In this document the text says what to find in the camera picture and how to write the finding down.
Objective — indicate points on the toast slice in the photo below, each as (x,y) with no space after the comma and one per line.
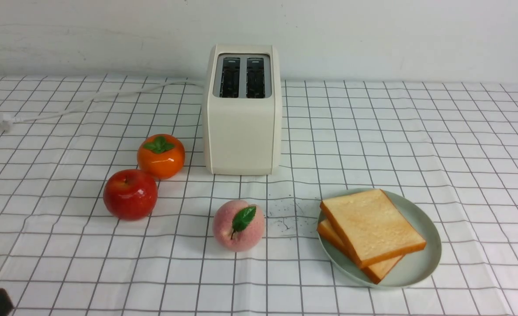
(376,272)
(371,227)

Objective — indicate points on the orange persimmon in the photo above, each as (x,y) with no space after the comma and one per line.
(162,156)

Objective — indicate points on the pink peach with leaf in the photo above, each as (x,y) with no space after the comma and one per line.
(238,226)

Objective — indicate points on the white grid tablecloth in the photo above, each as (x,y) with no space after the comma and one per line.
(450,148)

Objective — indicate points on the red apple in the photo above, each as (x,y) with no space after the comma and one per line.
(130,194)

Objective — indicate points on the pale green round plate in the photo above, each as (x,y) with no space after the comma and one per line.
(414,268)

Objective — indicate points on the cream white toaster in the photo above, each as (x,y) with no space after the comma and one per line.
(242,110)

